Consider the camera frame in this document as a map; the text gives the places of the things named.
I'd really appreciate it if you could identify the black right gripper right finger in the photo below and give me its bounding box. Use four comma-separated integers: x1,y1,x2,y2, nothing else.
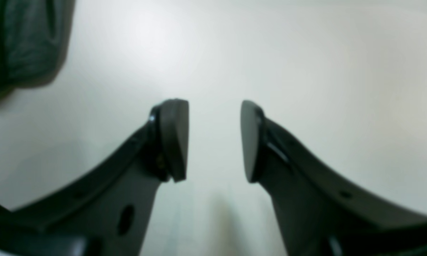
240,100,427,256

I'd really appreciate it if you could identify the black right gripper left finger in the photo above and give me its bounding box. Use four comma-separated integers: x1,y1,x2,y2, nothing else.
0,99,189,256

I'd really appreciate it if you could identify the grey t-shirt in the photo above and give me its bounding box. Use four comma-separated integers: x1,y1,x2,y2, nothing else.
0,0,75,100

